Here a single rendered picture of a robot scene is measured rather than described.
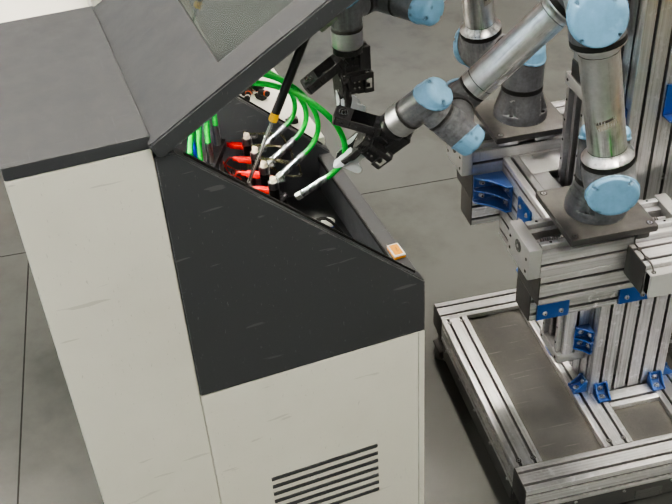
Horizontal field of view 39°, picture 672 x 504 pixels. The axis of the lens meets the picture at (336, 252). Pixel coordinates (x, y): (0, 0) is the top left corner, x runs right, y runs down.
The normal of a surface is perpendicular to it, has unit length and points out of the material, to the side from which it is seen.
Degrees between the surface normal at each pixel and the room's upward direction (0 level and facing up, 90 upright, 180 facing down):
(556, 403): 0
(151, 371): 90
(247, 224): 90
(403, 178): 0
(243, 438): 90
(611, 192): 97
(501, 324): 0
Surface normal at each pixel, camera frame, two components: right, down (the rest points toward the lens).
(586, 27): -0.13, 0.50
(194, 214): 0.35, 0.55
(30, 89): -0.05, -0.80
